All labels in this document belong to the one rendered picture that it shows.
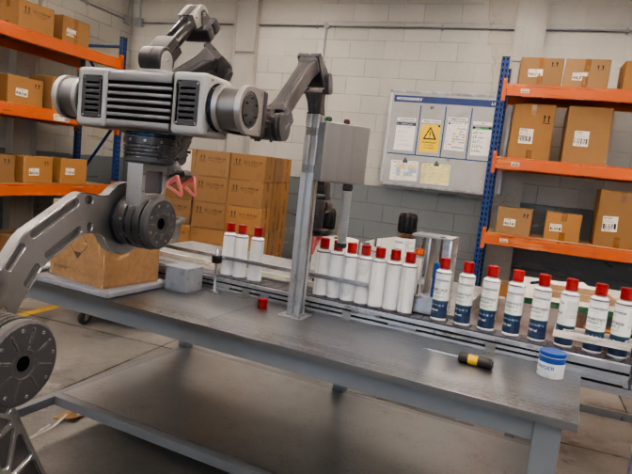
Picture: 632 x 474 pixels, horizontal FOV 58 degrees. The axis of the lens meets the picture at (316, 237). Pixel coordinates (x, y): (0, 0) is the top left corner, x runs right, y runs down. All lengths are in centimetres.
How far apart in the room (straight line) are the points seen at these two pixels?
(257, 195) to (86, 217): 393
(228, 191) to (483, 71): 296
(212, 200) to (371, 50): 254
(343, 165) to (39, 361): 105
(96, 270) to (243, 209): 350
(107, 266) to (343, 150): 88
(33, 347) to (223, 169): 436
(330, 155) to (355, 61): 493
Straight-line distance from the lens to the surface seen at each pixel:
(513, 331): 184
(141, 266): 211
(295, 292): 189
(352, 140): 185
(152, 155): 153
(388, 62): 660
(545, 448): 149
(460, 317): 185
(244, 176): 542
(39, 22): 598
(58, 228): 146
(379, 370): 150
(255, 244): 210
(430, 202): 636
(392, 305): 191
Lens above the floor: 132
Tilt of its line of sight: 7 degrees down
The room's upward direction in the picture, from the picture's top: 6 degrees clockwise
